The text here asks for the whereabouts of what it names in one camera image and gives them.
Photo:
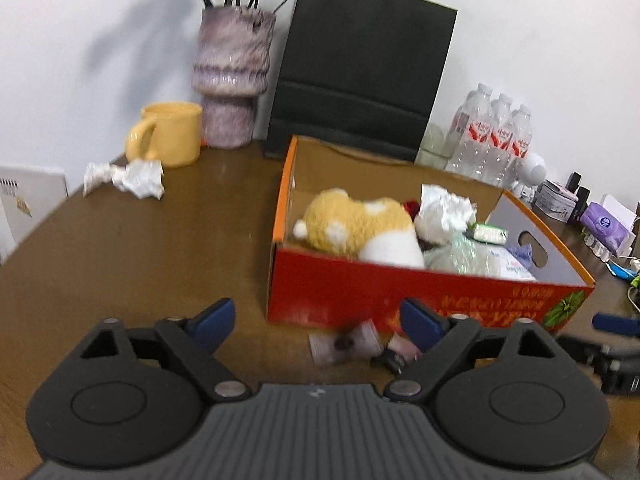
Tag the white paper ball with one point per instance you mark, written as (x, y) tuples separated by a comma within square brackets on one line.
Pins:
[(440, 210)]

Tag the green tissue packet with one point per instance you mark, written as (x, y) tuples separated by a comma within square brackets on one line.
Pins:
[(487, 233)]

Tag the purple tissue pack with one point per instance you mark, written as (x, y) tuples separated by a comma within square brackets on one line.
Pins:
[(605, 225)]

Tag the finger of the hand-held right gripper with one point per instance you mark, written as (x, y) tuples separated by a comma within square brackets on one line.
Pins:
[(580, 349), (615, 323)]

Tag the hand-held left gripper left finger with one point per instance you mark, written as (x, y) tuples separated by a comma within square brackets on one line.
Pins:
[(215, 320)]

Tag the printed tin box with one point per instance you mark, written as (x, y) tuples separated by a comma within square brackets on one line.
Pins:
[(554, 202)]

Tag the white labelled box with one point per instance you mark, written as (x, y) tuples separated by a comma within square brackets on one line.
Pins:
[(30, 205)]

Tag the glass cup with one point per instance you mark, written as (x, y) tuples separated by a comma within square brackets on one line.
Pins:
[(431, 145)]

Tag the black paper bag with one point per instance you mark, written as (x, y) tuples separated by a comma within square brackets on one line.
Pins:
[(360, 60)]

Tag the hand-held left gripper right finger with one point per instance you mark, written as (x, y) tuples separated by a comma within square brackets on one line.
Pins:
[(422, 322)]

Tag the crumpled white tissue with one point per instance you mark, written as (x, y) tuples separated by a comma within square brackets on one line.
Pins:
[(140, 177)]

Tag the red cardboard box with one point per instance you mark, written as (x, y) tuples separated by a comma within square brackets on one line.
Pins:
[(350, 290)]

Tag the clear plastic wrap ball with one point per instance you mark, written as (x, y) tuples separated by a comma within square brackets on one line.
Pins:
[(460, 257)]

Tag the row of small white bottles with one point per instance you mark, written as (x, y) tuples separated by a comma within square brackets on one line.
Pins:
[(597, 247)]

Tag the neon green toy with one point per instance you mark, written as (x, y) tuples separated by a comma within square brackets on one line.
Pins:
[(636, 280)]

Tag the yellow mug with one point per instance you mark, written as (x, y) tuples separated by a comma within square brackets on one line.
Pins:
[(172, 132)]

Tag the red artificial flower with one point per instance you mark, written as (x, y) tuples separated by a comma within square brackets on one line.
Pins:
[(411, 206)]

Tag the small black box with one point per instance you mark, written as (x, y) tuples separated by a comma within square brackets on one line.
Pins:
[(577, 187)]

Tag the clear water bottle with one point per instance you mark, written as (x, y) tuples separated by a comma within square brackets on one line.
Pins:
[(497, 140), (470, 130), (520, 147)]

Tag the mottled purple ceramic vase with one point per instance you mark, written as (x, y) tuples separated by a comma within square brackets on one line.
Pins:
[(232, 70)]

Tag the yellow and white plush toy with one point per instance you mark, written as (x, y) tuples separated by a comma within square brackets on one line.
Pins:
[(350, 220)]

